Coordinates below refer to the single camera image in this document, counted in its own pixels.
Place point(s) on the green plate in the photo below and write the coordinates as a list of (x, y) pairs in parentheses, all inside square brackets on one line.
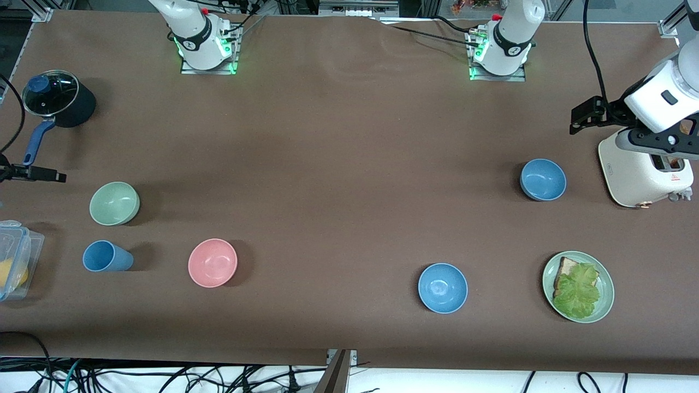
[(606, 289)]

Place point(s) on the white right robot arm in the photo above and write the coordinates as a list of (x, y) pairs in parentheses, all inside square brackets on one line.
[(188, 27)]

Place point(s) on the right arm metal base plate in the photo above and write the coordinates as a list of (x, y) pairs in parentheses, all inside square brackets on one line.
[(210, 71)]

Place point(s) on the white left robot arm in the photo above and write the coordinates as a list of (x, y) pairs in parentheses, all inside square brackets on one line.
[(513, 33)]

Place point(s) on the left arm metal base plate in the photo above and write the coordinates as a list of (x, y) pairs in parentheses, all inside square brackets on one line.
[(499, 78)]

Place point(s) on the aluminium frame profile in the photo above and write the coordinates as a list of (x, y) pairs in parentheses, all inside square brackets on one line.
[(669, 26), (42, 12)]

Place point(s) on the white bread slice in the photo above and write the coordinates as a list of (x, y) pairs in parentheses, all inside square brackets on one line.
[(567, 266)]

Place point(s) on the glass lid with blue knob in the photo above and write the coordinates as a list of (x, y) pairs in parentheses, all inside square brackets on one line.
[(57, 98)]

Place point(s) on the pink bowl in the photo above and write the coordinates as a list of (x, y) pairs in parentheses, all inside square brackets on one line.
[(212, 263)]

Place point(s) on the blue cup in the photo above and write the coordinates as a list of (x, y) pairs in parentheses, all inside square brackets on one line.
[(106, 256)]

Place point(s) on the dark metal post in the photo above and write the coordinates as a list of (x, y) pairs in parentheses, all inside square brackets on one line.
[(336, 376)]

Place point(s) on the cream toaster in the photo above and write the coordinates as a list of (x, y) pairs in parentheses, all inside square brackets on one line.
[(639, 180)]

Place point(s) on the grey equipment box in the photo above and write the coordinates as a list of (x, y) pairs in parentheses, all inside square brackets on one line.
[(357, 10)]

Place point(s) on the green bowl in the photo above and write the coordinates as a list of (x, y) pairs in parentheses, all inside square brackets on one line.
[(113, 204)]

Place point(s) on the blue bowl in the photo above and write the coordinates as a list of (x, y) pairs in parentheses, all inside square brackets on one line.
[(543, 179), (442, 288)]

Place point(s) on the clear plastic container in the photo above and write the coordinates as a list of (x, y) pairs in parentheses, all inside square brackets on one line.
[(33, 245)]

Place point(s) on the brown toast slice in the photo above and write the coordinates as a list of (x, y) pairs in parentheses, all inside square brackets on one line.
[(686, 127)]

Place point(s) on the green lettuce leaf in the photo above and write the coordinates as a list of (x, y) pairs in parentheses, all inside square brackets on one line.
[(578, 295)]

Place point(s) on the yellow fruit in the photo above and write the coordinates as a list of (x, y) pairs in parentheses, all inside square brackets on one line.
[(11, 273)]

